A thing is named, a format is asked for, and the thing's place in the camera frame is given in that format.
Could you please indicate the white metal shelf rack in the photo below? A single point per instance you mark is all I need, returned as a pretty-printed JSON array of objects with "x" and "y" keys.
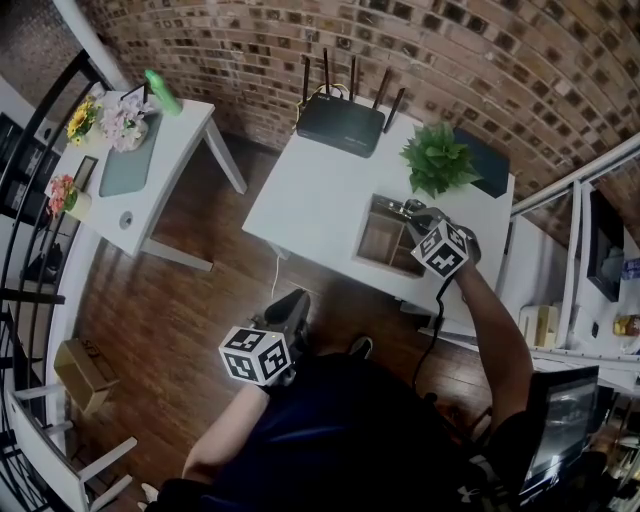
[{"x": 600, "y": 162}]

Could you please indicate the person's left forearm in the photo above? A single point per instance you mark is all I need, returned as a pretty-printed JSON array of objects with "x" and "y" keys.
[{"x": 225, "y": 430}]

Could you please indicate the person's dark clothing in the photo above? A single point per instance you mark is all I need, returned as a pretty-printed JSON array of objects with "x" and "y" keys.
[{"x": 340, "y": 440}]

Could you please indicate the pale flower bouquet in vase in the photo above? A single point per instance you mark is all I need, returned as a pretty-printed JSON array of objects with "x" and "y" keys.
[{"x": 122, "y": 125}]

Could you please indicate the grey-green desk mat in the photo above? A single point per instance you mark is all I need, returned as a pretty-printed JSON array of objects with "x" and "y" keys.
[{"x": 127, "y": 170}]

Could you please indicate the person's right forearm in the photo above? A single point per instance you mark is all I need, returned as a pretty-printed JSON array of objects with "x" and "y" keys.
[{"x": 495, "y": 340}]

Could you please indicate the yellow snack bag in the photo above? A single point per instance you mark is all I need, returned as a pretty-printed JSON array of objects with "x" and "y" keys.
[{"x": 629, "y": 325}]

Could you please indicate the black router with antennas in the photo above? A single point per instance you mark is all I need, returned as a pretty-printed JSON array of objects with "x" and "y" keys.
[{"x": 340, "y": 127}]

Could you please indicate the person's black shoe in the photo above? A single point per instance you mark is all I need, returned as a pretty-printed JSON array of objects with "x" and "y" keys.
[{"x": 362, "y": 346}]

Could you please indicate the green spray bottle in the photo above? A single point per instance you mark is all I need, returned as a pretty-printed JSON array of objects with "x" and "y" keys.
[{"x": 165, "y": 95}]

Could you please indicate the small black picture frame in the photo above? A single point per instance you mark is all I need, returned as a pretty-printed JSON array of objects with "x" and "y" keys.
[{"x": 86, "y": 172}]

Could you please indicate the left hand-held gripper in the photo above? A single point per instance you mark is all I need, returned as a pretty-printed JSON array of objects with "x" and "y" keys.
[{"x": 260, "y": 350}]

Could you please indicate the beige box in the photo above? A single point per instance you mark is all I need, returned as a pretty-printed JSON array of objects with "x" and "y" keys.
[{"x": 540, "y": 325}]

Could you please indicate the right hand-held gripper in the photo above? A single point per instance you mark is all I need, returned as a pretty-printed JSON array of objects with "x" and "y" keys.
[{"x": 442, "y": 247}]

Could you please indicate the brown cardboard box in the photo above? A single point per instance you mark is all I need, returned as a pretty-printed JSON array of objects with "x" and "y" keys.
[{"x": 80, "y": 372}]

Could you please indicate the round grey desk grommet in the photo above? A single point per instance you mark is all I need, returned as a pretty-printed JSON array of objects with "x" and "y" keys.
[{"x": 126, "y": 220}]

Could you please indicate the green potted plant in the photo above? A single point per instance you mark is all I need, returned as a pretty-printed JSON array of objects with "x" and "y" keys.
[{"x": 440, "y": 160}]

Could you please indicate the dark blue box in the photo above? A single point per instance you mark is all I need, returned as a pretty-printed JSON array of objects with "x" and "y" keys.
[{"x": 492, "y": 165}]

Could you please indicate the open laptop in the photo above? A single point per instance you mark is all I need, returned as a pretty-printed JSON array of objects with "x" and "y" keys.
[{"x": 565, "y": 425}]

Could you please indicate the yellow sunflower bouquet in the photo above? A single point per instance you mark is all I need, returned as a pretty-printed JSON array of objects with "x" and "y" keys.
[{"x": 82, "y": 120}]

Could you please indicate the pink flowers in pot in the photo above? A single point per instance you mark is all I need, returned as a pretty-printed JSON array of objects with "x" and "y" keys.
[{"x": 60, "y": 192}]

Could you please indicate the black metal railing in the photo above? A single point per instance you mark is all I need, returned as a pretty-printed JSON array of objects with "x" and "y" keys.
[{"x": 30, "y": 297}]

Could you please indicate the wooden desk organizer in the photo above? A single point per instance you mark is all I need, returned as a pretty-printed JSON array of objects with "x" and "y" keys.
[{"x": 375, "y": 240}]

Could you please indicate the white chair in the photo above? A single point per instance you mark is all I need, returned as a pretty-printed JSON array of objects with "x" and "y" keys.
[{"x": 50, "y": 465}]

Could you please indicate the clear plastic water bottle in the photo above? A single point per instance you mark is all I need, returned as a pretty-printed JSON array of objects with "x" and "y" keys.
[{"x": 632, "y": 270}]

